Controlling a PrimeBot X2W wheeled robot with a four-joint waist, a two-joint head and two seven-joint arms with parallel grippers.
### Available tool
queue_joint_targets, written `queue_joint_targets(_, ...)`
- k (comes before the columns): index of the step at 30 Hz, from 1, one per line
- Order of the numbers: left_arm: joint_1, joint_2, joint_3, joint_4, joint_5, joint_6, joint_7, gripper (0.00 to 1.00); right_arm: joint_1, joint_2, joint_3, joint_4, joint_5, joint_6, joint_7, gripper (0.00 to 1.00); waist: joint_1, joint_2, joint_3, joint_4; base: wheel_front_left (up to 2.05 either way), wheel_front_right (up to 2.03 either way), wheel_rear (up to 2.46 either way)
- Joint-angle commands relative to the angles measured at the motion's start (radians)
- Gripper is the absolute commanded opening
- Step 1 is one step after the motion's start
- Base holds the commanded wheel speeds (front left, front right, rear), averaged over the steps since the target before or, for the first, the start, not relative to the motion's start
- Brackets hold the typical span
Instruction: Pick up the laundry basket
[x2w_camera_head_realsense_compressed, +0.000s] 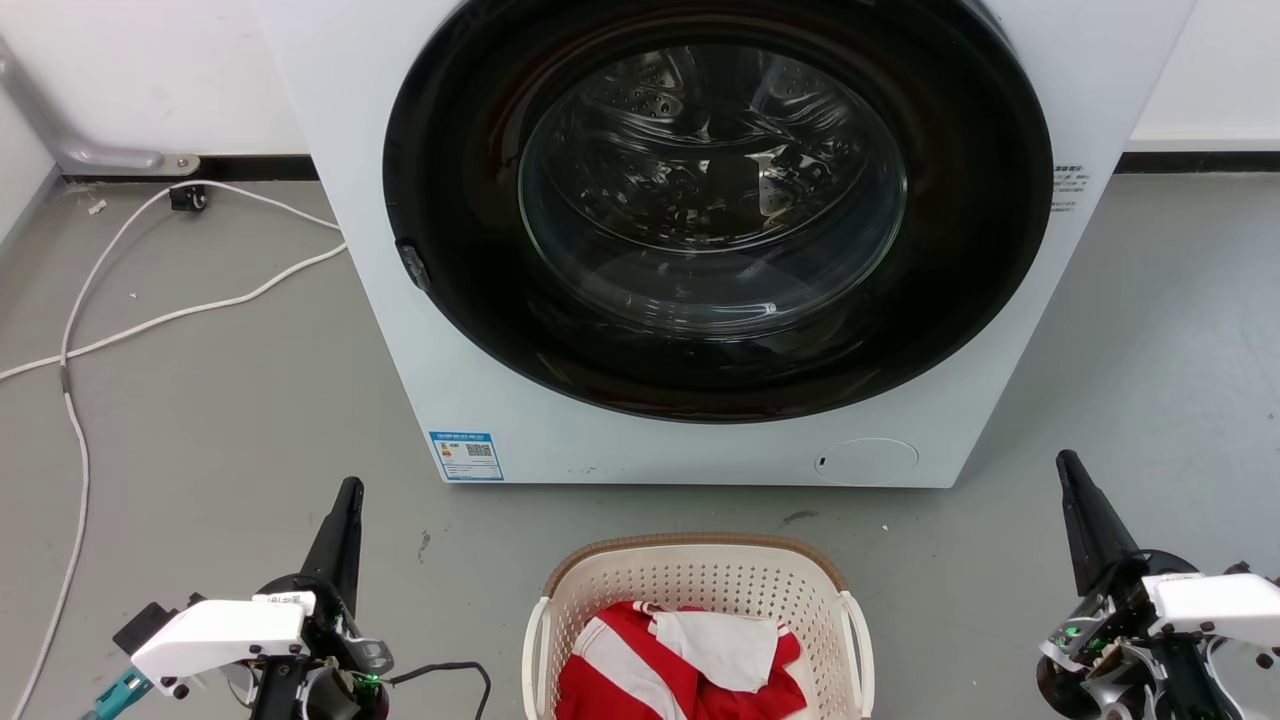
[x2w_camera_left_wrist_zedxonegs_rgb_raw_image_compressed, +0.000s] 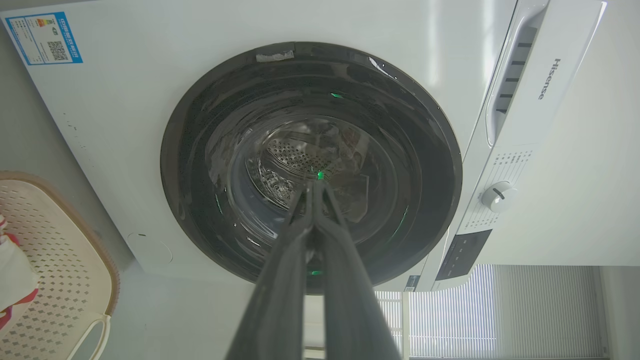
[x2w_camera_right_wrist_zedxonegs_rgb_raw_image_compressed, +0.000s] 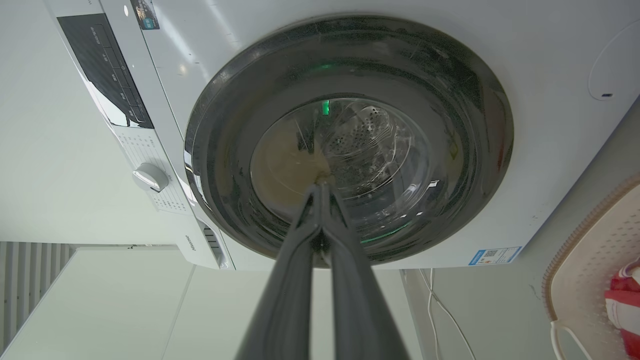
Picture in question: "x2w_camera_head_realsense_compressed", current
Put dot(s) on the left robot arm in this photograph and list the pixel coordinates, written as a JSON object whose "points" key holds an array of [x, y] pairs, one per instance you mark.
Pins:
{"points": [[275, 695]]}

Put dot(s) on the small printed warning label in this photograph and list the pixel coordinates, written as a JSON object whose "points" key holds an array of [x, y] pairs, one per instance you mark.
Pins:
{"points": [[1068, 188]]}

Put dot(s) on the round black washer door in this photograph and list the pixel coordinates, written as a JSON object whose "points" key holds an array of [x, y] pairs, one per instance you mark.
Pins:
{"points": [[470, 150]]}

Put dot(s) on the grey wall pipe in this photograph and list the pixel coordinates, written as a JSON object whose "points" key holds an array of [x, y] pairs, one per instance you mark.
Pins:
{"points": [[60, 140]]}

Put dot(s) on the white cloth garment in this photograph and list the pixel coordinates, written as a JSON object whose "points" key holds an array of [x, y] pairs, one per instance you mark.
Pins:
{"points": [[725, 645]]}

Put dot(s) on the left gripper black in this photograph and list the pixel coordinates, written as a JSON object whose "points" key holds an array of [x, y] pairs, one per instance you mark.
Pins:
{"points": [[335, 625]]}

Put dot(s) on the steel washer drum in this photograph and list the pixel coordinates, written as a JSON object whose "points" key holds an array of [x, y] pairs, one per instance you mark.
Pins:
{"points": [[650, 100]]}

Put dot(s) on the right white wrist camera cover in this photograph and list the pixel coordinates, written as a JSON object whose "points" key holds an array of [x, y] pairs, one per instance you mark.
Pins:
{"points": [[1220, 600]]}

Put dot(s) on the white front-load washing machine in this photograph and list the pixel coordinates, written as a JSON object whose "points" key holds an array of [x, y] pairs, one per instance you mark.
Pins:
{"points": [[440, 350]]}

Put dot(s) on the small black floor plug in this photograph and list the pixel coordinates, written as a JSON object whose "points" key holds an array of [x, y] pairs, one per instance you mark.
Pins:
{"points": [[187, 197]]}

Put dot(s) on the white plastic laundry basket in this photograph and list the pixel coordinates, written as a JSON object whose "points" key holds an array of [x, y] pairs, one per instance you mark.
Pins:
{"points": [[700, 575]]}

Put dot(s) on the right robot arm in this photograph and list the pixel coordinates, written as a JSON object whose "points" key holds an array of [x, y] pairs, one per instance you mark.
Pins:
{"points": [[1195, 685]]}

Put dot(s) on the blue energy label sticker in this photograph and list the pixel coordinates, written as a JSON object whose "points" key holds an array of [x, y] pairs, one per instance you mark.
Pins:
{"points": [[466, 456]]}

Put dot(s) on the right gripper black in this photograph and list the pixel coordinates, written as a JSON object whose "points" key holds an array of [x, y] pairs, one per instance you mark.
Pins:
{"points": [[1105, 640]]}

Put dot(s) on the round white filter cover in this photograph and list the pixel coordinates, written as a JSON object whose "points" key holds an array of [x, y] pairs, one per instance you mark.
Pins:
{"points": [[866, 461]]}

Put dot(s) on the red white striped garment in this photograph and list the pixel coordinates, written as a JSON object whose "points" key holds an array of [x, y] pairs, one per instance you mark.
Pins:
{"points": [[620, 670]]}

